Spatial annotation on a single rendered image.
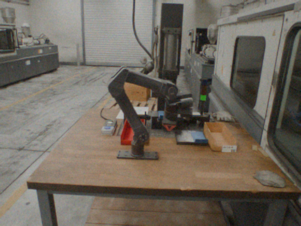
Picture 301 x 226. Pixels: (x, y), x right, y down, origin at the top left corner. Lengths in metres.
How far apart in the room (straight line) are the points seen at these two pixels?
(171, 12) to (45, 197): 1.17
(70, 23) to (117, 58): 2.61
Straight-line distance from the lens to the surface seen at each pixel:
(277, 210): 1.19
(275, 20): 1.67
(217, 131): 1.52
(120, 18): 10.80
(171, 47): 1.40
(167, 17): 1.48
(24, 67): 8.21
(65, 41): 11.64
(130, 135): 1.38
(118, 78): 1.00
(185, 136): 1.37
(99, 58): 11.09
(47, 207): 1.17
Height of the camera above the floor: 1.47
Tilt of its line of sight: 19 degrees down
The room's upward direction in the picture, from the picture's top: 2 degrees clockwise
